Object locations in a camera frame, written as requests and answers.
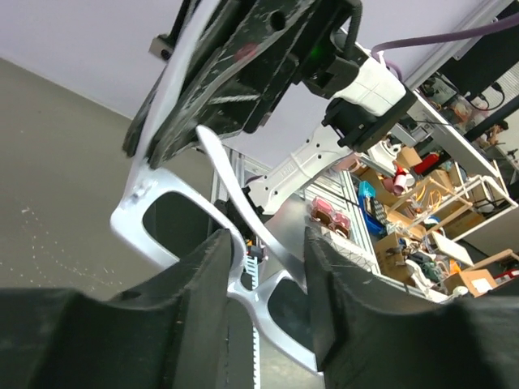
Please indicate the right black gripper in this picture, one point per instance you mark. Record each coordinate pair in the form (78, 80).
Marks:
(275, 44)

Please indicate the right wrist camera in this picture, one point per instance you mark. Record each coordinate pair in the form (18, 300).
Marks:
(161, 47)

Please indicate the aluminium frame rail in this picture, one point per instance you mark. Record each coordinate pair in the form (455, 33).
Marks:
(244, 169)

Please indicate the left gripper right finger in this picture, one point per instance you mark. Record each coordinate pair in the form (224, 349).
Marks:
(369, 334)

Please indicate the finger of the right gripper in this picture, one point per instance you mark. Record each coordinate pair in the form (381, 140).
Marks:
(200, 29)

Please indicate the cluttered background shelving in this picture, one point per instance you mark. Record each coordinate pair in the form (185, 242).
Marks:
(420, 221)

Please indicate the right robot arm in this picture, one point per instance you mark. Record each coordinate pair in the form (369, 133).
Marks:
(357, 117)

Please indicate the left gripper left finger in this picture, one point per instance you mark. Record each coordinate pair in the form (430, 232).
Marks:
(164, 333)

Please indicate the white sunglasses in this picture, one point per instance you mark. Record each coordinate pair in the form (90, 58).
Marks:
(145, 185)

